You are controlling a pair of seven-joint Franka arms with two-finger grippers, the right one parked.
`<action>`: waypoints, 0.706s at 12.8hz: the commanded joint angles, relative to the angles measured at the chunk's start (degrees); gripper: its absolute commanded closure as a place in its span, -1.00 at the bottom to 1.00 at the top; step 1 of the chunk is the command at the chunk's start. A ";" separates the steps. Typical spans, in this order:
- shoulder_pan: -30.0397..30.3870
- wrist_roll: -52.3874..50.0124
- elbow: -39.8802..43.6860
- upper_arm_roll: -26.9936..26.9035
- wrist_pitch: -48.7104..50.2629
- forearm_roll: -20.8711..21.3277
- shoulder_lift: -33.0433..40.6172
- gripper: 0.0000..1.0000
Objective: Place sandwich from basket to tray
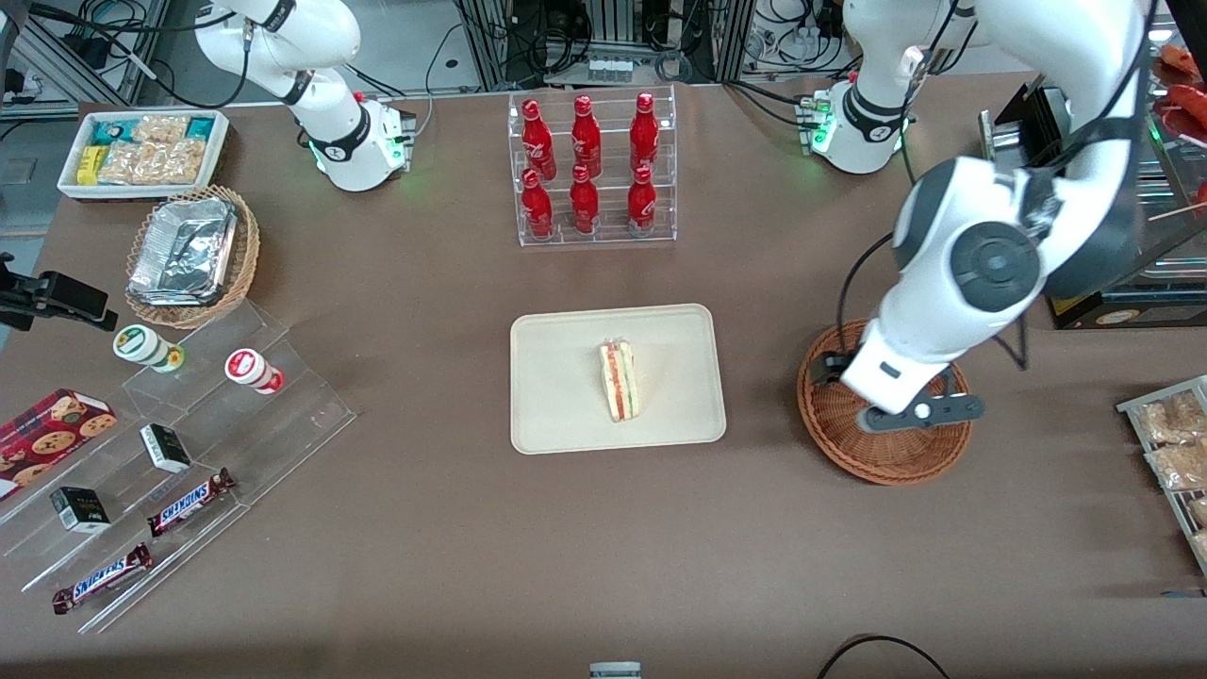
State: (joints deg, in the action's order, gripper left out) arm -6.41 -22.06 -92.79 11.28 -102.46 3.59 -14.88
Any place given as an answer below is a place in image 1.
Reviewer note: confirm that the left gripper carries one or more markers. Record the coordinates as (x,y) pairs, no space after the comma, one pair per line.
(827,369)

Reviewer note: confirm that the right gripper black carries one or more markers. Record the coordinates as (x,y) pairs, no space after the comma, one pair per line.
(66,295)

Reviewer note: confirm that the triangle sandwich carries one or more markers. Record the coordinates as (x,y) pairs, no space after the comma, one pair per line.
(620,382)

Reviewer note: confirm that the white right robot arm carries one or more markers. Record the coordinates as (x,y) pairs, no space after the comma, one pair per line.
(330,141)

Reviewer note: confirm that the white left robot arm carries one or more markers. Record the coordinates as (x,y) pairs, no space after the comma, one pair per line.
(981,255)

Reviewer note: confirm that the brown wicker basket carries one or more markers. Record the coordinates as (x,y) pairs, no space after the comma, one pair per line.
(886,457)

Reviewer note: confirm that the light wicker basket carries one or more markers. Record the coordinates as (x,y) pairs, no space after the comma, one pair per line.
(243,255)

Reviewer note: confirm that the grey metal snack tray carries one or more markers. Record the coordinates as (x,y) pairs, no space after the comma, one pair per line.
(1165,500)

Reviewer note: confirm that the beige plastic serving tray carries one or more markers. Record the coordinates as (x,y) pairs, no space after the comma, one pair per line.
(566,377)

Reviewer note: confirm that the green sunflower yogurt cup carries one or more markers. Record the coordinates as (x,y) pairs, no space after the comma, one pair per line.
(141,344)

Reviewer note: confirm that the silver foil packet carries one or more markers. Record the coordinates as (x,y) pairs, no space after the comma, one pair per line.
(184,250)

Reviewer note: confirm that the white rectangular snack bin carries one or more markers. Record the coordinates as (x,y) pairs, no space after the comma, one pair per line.
(68,179)

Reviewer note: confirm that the yellow snack packet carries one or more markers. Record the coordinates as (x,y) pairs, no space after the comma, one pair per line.
(89,166)

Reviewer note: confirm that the red tartan cookie box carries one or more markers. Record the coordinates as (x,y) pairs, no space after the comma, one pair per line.
(47,434)

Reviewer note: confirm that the clear rice cracker packet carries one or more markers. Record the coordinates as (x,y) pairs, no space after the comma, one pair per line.
(1174,420)
(1198,511)
(1181,465)
(160,128)
(182,162)
(132,163)

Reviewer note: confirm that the small black carton box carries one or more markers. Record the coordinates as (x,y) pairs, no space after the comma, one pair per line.
(80,511)
(165,451)

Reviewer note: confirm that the red strawberry yogurt cup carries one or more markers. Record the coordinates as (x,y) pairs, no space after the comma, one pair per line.
(247,366)

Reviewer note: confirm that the small teal snack packet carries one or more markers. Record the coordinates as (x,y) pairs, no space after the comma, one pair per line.
(200,127)

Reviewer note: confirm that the Snickers chocolate bar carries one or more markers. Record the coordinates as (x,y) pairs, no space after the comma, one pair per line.
(189,503)
(102,578)

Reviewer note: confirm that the clear acrylic stepped shelf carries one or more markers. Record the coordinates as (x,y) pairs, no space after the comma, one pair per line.
(283,424)

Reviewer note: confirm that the black hot food display case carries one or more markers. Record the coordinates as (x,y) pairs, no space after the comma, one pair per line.
(1132,302)

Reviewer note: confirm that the thin wooden skewer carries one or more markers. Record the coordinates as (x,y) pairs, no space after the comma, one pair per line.
(1179,211)

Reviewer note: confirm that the red cola bottle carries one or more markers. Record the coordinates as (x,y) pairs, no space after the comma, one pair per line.
(586,132)
(537,203)
(584,198)
(644,127)
(536,137)
(642,198)

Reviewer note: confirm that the clear acrylic bottle rack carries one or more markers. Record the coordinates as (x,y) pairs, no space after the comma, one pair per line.
(613,236)

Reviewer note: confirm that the grey device at table edge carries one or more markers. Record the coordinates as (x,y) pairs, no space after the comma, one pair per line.
(615,671)

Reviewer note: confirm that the white power strip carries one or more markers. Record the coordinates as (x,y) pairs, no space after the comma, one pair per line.
(610,69)

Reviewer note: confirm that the aluminium frame rack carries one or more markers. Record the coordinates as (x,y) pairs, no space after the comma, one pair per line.
(490,47)

